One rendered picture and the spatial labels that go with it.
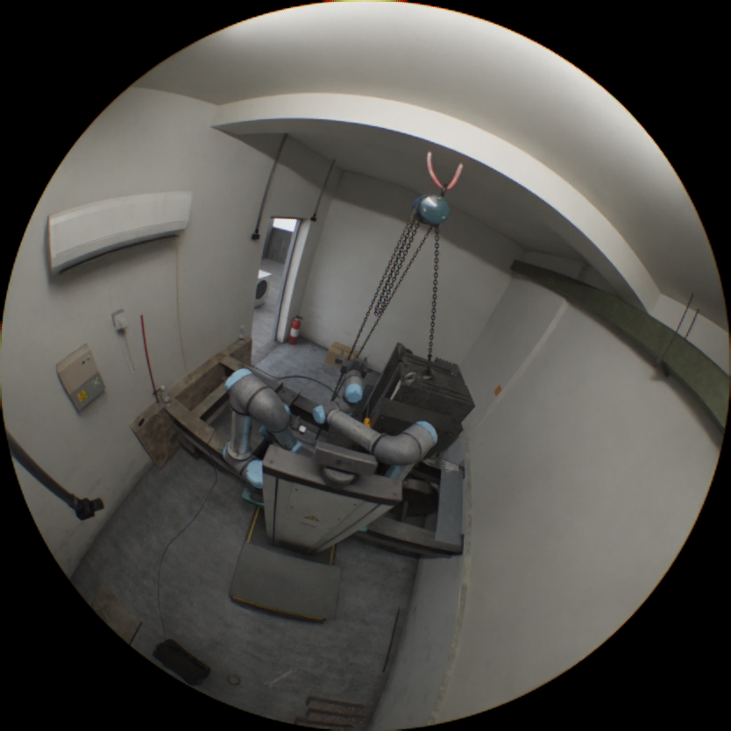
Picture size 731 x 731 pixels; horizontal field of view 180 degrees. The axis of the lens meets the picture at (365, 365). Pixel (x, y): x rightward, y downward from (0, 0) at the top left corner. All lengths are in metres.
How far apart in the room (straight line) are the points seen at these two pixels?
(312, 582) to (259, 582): 0.29
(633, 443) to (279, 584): 1.92
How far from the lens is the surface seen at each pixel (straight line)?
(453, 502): 2.23
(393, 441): 0.79
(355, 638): 2.45
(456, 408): 1.39
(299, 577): 1.44
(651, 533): 1.36
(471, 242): 3.41
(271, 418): 0.77
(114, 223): 1.39
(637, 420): 1.49
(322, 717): 2.65
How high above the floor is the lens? 2.27
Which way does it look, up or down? 34 degrees down
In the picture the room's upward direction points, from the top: 24 degrees clockwise
